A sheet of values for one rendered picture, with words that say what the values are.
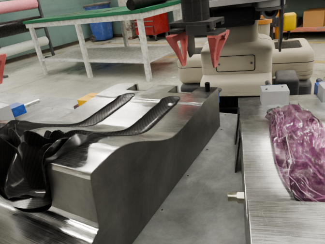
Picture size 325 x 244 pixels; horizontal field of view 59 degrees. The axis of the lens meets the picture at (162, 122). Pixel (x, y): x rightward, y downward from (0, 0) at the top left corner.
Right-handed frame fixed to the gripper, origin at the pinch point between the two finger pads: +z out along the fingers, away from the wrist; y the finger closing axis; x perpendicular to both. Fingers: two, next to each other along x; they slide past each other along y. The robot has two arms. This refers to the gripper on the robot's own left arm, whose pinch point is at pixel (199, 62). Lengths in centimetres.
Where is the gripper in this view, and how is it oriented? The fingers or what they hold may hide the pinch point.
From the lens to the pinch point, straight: 65.6
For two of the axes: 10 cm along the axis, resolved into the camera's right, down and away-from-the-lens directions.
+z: 1.2, 9.0, 4.3
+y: 8.2, 1.5, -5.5
